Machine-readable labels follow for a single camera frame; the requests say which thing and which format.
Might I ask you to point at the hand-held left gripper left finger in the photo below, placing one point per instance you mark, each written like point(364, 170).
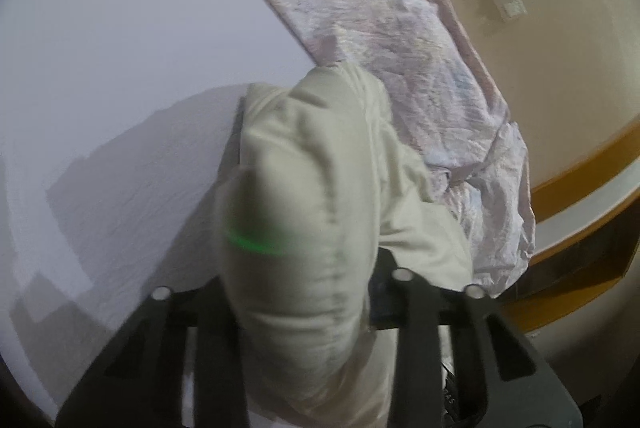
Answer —
point(165, 358)

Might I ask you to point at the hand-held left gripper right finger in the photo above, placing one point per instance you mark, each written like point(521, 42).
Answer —
point(480, 358)

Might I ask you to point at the pale grey puffer jacket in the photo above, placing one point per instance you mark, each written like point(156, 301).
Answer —
point(310, 208)

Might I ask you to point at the bed with lavender sheet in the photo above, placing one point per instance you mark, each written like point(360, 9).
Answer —
point(110, 108)

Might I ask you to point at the floral pink quilt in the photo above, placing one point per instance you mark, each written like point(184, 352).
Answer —
point(390, 68)

